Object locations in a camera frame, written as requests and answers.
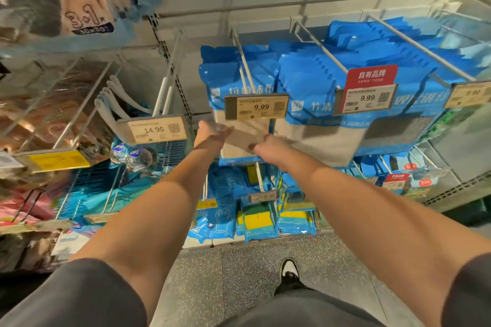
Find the metal peg hook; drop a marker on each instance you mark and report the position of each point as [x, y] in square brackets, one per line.
[165, 78]
[422, 48]
[321, 47]
[244, 62]

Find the person's left hand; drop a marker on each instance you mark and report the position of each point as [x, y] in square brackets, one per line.
[209, 137]

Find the person's black shoe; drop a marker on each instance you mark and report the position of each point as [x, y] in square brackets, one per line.
[289, 271]

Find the dark green goods pile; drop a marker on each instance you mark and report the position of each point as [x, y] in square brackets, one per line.
[477, 209]

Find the hanging brownish packets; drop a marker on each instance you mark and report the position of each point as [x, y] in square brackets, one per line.
[46, 108]

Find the blue glove packets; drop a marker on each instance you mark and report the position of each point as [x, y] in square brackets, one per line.
[219, 215]

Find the person's dark left sleeve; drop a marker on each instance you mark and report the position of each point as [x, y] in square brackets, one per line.
[69, 296]

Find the yellow green sponge packets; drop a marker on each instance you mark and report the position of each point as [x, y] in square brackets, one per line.
[257, 219]

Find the person's right hand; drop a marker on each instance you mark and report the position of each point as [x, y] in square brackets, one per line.
[275, 150]

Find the striped sponge packets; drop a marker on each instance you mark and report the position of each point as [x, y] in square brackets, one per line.
[399, 177]

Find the teal cloth packets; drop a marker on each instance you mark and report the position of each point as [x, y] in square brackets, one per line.
[92, 192]

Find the red white price tag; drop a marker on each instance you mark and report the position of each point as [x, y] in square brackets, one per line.
[368, 97]

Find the person's dark sleeve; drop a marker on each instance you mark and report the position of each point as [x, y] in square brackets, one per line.
[469, 292]
[69, 296]

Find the blue cloth packet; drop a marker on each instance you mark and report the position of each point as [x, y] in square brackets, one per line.
[242, 137]

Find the pink goods pile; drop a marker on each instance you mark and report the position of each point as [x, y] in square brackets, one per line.
[31, 223]

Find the person's grey trousers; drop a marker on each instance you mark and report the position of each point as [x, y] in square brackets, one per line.
[299, 309]

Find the blue antibacterial cloth packets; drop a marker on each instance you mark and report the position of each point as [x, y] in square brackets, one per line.
[219, 78]

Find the pale white price tag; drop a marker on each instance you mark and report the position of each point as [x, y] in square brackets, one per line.
[9, 161]

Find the person's right forearm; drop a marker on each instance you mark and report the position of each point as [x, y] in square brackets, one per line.
[376, 231]

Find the blue steel-cloth packets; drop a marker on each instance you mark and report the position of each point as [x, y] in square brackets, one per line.
[383, 32]

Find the person's dark right sleeve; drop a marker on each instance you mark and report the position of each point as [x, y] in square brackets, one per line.
[469, 292]

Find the yellowish price tag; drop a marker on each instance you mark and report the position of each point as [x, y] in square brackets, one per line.
[157, 130]
[257, 107]
[469, 94]

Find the bright yellow price tag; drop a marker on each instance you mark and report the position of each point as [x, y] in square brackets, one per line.
[57, 160]

